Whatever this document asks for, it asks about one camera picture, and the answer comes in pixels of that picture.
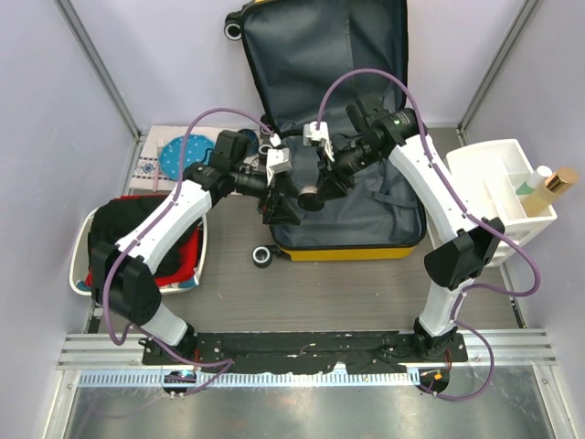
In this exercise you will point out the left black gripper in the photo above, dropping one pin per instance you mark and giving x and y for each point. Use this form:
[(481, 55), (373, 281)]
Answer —
[(280, 212)]

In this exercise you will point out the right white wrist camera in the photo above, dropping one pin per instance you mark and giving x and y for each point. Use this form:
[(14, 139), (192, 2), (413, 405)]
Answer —
[(317, 135)]

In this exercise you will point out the green white tube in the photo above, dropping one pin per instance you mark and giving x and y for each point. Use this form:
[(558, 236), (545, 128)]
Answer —
[(534, 180)]

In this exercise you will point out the small round silver tin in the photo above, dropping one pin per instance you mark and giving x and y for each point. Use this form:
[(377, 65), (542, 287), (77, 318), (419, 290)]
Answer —
[(308, 199)]

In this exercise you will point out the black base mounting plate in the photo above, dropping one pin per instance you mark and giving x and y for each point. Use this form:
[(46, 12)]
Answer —
[(309, 353)]

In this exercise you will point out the red item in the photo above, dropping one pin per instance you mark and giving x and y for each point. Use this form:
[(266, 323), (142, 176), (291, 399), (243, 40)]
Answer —
[(185, 265)]

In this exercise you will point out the clear amber bottle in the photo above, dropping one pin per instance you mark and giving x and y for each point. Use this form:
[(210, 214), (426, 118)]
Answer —
[(549, 191)]

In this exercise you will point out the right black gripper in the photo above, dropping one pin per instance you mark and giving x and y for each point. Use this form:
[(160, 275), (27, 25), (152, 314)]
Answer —
[(334, 187)]

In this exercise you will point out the white square tray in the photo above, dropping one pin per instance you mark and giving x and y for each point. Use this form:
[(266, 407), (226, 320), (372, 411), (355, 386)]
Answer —
[(77, 265)]

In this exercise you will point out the yellow Pikachu hard suitcase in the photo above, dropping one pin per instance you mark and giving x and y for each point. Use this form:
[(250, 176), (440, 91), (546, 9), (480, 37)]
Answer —
[(310, 60)]

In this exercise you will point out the white plastic drawer organizer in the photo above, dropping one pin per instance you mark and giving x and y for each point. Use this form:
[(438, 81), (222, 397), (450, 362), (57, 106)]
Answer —
[(486, 176)]

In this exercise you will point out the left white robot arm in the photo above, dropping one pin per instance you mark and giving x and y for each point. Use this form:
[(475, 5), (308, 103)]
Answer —
[(123, 280)]

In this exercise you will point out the teal Doraemon towel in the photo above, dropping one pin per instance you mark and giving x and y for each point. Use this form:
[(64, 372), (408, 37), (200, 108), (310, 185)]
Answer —
[(187, 283)]

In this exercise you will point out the dark blue ceramic cup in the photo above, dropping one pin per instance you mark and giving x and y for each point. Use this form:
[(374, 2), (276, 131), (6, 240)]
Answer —
[(250, 134)]

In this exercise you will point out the blue polka dot plate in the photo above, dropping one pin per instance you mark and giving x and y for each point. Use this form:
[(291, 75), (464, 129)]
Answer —
[(198, 149)]

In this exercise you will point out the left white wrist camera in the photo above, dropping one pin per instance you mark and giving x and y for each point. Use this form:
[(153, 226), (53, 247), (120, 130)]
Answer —
[(277, 161)]

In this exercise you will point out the patterned white placemat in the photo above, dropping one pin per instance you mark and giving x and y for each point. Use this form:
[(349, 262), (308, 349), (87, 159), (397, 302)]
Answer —
[(143, 174)]

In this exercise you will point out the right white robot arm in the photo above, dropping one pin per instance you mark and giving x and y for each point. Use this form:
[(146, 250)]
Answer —
[(467, 244)]

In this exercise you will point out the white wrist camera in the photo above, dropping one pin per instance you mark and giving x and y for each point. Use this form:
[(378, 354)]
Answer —
[(277, 161), (317, 135)]

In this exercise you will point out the white slotted cable duct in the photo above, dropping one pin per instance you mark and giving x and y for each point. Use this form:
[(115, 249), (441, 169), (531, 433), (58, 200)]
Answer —
[(149, 378)]

